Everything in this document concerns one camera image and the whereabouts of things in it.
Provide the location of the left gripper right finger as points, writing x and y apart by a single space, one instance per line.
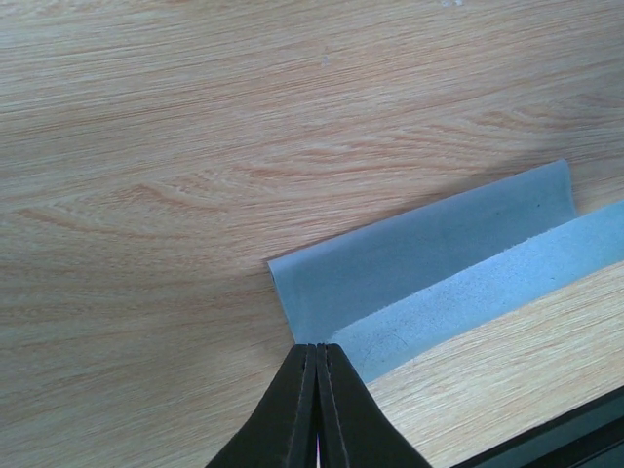
353 431

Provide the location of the black aluminium frame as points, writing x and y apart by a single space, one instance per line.
588 436

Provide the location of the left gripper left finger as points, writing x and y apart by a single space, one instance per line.
281 432

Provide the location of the light blue cleaning cloth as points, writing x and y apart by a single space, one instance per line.
396 288

